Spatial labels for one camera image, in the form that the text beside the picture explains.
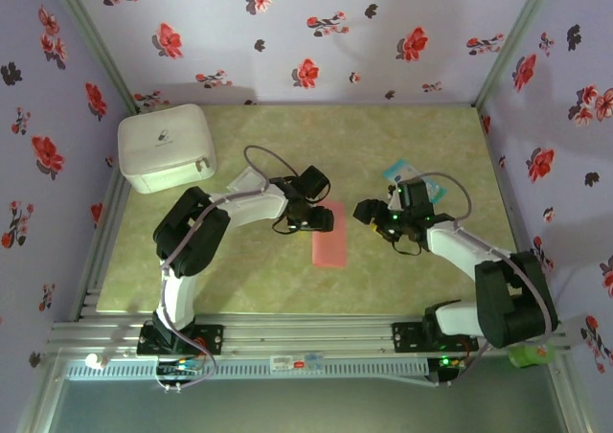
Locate pink cloth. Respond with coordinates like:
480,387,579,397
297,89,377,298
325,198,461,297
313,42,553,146
310,200,349,268

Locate blue printed packet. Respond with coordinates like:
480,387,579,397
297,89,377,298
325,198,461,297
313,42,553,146
381,158,449,205

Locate clear plastic packet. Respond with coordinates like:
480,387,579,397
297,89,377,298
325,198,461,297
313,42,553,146
225,165,268,199

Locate small controller board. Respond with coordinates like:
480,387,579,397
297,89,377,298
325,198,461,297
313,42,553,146
155,355,205,376
428,353,468,373

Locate white zip case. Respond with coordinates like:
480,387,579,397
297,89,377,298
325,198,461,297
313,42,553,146
117,103,217,195

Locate green bottle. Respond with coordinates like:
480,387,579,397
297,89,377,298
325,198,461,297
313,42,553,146
508,344,556,370

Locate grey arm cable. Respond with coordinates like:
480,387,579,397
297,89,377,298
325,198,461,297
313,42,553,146
152,144,301,392
406,171,552,389

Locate long aluminium frame rail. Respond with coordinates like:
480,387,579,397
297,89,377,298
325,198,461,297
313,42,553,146
46,313,576,357

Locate aluminium side rail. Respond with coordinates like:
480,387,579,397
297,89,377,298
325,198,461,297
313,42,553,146
70,164,133,322
477,105,561,318

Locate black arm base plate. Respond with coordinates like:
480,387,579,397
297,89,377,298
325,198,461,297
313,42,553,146
137,322,225,357
391,321,480,355

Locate grey slotted cable duct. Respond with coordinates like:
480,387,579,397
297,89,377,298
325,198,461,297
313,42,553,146
63,358,431,382

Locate aluminium frame post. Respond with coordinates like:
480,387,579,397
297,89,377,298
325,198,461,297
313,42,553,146
471,0,561,108
45,0,141,114

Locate aluminium frame leg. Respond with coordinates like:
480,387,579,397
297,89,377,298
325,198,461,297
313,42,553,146
16,355,68,433
545,355,598,433

